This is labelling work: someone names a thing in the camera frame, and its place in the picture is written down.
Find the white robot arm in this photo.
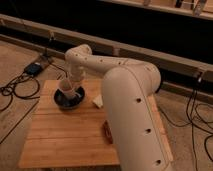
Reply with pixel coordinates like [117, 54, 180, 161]
[65, 44, 174, 171]

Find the dark ceramic bowl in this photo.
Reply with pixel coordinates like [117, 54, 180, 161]
[54, 87, 85, 110]

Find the white rectangular block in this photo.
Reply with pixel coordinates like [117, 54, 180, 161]
[93, 95, 103, 108]

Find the black power adapter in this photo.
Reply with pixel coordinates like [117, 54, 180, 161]
[24, 63, 42, 76]

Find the brown wrapped snack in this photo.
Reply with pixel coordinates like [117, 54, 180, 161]
[102, 121, 113, 144]

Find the wooden rail beam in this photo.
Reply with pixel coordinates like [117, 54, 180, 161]
[0, 13, 213, 82]

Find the black floor cable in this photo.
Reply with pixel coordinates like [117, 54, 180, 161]
[0, 71, 41, 113]

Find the black cables right floor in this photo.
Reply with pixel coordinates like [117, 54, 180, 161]
[159, 73, 213, 168]

